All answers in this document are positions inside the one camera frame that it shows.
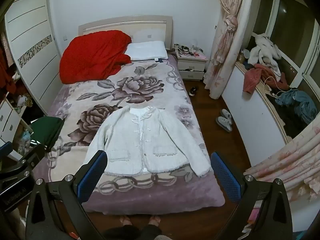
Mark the green cloth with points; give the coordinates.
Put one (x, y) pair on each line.
(48, 132)

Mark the white drawer cabinet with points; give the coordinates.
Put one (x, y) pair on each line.
(7, 122)

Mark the hanging red clothes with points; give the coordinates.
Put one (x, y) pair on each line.
(6, 72)

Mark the blue jacket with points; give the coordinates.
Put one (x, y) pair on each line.
(300, 102)

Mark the white pillow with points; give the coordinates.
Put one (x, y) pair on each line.
(147, 50)

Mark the tied pink floral curtain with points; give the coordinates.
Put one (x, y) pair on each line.
(225, 55)

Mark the beige bed headboard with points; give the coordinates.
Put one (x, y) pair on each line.
(150, 27)

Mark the beige nightstand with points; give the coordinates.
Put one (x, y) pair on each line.
(191, 66)

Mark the pile of small toiletries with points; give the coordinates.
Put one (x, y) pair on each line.
(186, 49)

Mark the person's right foot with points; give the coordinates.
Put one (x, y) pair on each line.
(154, 220)

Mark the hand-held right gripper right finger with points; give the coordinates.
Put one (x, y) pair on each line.
(225, 177)

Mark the white bay window ledge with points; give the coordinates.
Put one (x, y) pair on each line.
(250, 120)

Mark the white fluffy jacket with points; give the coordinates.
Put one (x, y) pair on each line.
(150, 142)

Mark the white wardrobe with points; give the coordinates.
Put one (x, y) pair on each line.
(32, 42)

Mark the person's foot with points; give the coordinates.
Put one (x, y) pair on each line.
(154, 220)
(125, 220)

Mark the white plush garment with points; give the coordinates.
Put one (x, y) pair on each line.
(265, 50)

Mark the black shoe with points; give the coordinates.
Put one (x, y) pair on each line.
(193, 91)

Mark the person's dark trousers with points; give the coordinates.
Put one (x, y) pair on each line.
(135, 233)

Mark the loose pink floral curtain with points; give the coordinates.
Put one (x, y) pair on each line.
(287, 160)

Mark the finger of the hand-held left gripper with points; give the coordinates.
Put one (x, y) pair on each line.
(30, 158)
(5, 150)

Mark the red quilt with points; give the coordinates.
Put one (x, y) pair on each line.
(92, 55)

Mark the floral plush blanket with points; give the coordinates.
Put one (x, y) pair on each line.
(140, 87)

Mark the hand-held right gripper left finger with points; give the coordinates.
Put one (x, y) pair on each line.
(92, 180)

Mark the grey slipper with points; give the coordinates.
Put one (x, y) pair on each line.
(223, 124)
(226, 114)

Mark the red pink garment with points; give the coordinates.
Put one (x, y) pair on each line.
(252, 78)

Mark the person's left foot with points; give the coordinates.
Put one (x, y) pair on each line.
(125, 220)

